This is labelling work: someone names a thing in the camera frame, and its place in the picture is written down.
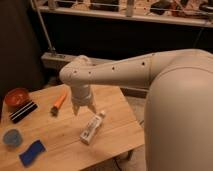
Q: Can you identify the blue sponge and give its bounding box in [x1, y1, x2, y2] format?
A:
[19, 140, 46, 167]

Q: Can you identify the wooden table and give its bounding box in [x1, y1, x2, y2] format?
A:
[0, 85, 144, 171]

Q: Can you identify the cluttered shelf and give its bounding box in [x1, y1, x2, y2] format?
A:
[30, 0, 213, 28]

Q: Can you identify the orange handled brush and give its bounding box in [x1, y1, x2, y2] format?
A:
[50, 92, 67, 116]

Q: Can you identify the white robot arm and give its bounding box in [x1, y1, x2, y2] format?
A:
[60, 49, 213, 171]

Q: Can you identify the metal pole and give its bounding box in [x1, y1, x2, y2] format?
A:
[32, 0, 56, 56]

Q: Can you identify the red ceramic bowl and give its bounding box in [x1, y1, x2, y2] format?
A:
[4, 88, 30, 108]

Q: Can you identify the black striped block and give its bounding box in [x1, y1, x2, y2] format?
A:
[9, 101, 37, 123]

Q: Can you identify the white tube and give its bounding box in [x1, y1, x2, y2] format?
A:
[80, 111, 106, 145]

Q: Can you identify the grey baseboard heater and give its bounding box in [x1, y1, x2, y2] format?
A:
[41, 52, 148, 98]

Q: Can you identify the blue ceramic cup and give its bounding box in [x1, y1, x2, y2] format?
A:
[3, 129, 23, 147]

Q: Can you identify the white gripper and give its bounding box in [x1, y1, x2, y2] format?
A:
[70, 85, 97, 116]

